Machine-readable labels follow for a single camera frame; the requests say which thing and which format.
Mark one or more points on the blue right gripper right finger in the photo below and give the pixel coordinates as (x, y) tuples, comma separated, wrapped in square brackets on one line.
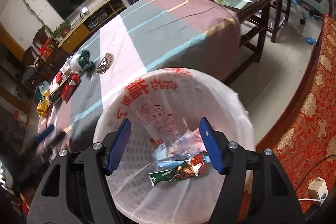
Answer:
[(215, 144)]

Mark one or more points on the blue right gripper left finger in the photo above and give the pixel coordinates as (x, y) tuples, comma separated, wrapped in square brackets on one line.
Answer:
[(115, 145)]

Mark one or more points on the green red snack bag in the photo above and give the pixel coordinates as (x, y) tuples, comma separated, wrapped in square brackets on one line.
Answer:
[(182, 170)]

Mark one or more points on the yellow snack bag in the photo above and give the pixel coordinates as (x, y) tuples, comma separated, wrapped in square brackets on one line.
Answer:
[(44, 104)]

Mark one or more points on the red cigarette carton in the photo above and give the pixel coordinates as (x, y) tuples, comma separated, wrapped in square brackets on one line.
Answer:
[(70, 85)]

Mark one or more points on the light blue quilted cloth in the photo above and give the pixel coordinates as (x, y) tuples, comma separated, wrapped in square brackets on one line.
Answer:
[(162, 160)]

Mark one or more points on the white ointment box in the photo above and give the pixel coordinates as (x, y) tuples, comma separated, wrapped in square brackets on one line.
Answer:
[(66, 73)]

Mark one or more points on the white trash basket with bag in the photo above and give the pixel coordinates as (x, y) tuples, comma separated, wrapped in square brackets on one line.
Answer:
[(162, 106)]

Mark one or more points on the teal gift bag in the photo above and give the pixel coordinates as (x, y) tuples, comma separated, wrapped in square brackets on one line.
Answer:
[(40, 89)]

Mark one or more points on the white plastic bag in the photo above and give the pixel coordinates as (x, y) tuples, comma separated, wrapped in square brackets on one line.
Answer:
[(74, 63)]

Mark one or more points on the dark green crumpled bag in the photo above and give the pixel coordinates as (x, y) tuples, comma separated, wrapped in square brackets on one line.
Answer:
[(84, 61)]

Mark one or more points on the red gift box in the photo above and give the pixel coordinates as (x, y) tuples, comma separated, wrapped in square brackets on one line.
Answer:
[(48, 48)]

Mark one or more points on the red gold patterned sofa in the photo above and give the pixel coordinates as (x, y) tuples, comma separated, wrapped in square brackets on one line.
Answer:
[(303, 139)]

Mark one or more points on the potted green plant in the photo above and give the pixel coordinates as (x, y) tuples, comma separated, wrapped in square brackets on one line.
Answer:
[(61, 30)]

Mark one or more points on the pink grey patchwork tablecloth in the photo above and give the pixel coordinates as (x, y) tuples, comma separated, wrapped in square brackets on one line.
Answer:
[(149, 35)]

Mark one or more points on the white power adapter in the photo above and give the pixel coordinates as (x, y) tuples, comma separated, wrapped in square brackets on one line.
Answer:
[(318, 190)]

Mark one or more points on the dark wooden side table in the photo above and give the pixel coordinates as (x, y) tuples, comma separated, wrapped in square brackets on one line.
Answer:
[(266, 16)]

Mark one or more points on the yellow wooden tv cabinet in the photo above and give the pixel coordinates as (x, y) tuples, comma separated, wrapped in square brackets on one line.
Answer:
[(92, 22)]

